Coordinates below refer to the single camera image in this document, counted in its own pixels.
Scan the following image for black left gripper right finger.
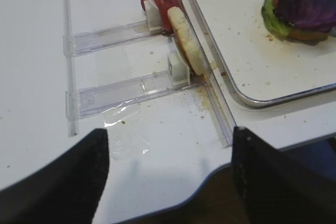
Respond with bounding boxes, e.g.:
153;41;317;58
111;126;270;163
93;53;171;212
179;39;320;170
231;126;335;223

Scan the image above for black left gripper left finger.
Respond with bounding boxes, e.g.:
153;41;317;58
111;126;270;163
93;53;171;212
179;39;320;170
1;129;109;223

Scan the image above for clear tape piece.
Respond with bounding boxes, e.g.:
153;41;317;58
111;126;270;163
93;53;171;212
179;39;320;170
102;104;151;161

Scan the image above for clear acrylic channel lower left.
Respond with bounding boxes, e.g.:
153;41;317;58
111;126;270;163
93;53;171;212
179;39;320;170
66;70;204;120

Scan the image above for clear acrylic channel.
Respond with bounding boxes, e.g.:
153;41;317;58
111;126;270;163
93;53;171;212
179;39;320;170
66;70;204;120
73;20;163;57

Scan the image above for metal tray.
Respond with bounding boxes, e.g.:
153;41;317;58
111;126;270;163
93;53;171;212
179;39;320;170
182;0;335;108

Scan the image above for clear acrylic channel upper left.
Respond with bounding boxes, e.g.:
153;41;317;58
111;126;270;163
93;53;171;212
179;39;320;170
73;20;163;57

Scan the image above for white pusher block lower left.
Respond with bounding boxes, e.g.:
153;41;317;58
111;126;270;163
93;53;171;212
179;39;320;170
167;52;191;86

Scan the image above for white pusher block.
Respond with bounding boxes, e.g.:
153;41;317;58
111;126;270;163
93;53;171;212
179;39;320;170
144;0;162;31
167;52;191;86

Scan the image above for white bun bottom half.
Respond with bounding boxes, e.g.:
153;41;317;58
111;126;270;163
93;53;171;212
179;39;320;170
168;7;206;76

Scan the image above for stacked burger fillings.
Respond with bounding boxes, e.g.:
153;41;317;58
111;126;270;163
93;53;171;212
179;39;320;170
261;0;335;44

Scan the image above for white pusher block upper left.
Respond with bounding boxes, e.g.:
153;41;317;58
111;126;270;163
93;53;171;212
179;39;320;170
144;0;162;31

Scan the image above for clear inner left rail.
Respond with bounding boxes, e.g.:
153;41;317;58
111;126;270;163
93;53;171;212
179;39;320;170
168;0;236;148

